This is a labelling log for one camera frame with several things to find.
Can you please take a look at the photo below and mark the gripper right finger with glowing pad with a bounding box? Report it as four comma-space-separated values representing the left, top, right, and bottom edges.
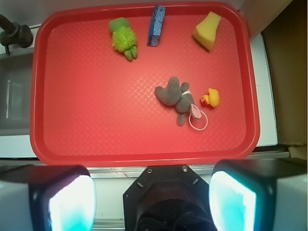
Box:
209, 159, 308, 231

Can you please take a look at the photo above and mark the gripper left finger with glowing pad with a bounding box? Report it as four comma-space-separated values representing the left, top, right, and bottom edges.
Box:
0, 165, 96, 231

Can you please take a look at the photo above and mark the yellow sponge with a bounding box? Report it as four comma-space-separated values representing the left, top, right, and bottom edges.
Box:
192, 12, 221, 51

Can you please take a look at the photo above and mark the green fuzzy sponge toy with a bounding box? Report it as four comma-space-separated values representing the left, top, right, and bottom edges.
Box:
109, 17, 138, 61

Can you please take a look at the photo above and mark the blue sponge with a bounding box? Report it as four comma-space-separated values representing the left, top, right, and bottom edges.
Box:
147, 5, 166, 47

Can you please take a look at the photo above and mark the yellow rubber duck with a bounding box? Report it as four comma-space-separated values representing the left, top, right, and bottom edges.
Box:
200, 88, 220, 108

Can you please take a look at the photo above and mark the metal sink basin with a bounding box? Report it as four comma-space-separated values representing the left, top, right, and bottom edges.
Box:
0, 53, 33, 136

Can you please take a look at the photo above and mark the red plastic tray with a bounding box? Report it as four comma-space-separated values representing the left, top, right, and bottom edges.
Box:
30, 2, 260, 167

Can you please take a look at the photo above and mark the grey plush mouse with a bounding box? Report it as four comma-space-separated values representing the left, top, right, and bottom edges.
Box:
154, 77, 208, 131

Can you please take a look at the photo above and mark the dark sink faucet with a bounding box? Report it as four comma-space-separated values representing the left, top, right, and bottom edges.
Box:
0, 14, 33, 55

